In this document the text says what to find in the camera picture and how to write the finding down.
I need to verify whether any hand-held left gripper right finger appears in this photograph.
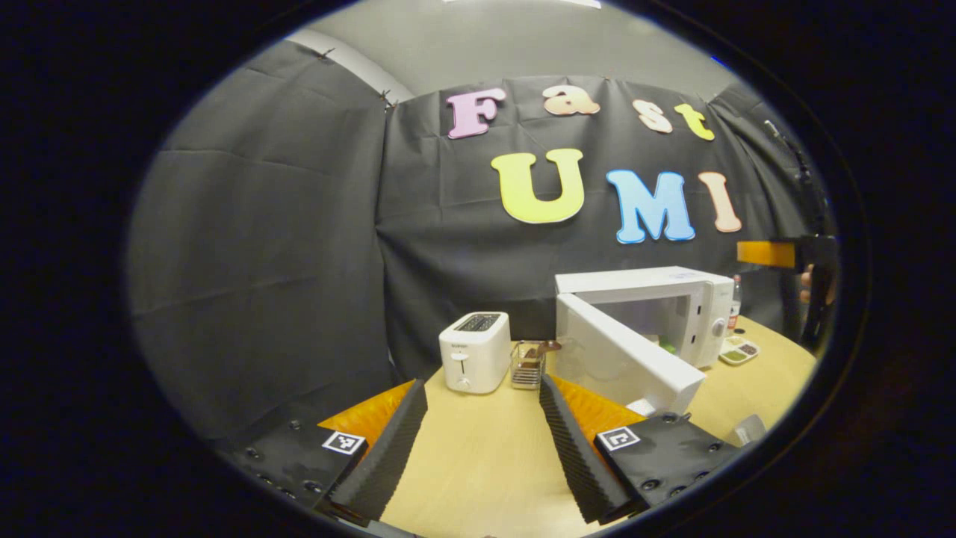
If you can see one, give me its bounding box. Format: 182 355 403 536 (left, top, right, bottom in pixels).
539 374 744 525

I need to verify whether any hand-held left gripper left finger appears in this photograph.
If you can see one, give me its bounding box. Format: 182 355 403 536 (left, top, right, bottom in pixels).
224 378 429 524

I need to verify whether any white microwave oven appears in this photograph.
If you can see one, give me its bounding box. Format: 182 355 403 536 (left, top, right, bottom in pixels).
553 266 736 417

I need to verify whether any white divided dish of beans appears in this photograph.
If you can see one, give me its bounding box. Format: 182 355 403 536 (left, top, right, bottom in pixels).
718 336 761 366

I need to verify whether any white toaster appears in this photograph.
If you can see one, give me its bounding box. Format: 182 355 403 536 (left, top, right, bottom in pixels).
438 311 512 395

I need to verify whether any white rectangular tray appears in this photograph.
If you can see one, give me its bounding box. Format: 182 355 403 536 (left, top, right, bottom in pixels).
728 413 769 449

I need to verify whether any small metal wire rack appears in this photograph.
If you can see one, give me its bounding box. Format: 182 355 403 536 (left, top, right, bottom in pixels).
510 340 562 391

